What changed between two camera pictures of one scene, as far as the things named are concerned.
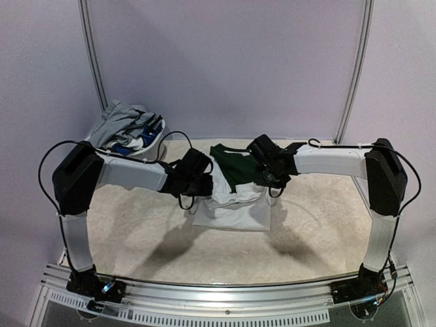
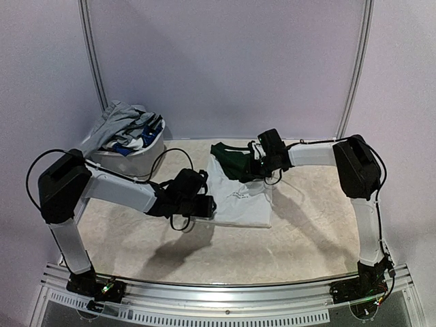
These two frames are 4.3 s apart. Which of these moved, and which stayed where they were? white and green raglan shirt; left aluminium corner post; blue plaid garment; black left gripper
Moved: white and green raglan shirt; black left gripper
Stayed: left aluminium corner post; blue plaid garment
